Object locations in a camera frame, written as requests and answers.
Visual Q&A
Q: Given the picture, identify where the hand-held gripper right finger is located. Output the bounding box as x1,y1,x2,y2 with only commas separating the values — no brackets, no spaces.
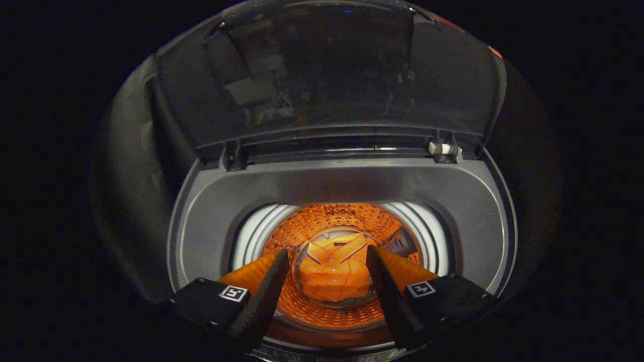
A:
366,245,499,350

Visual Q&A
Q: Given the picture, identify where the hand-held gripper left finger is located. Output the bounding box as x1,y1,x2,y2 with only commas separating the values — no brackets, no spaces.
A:
161,248,291,352

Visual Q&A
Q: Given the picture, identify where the yellow polo shirt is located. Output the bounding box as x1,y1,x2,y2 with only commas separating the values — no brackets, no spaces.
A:
299,232,376,302

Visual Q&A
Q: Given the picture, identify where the grey washing machine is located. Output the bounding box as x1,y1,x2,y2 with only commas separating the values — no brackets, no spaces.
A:
166,136,519,362

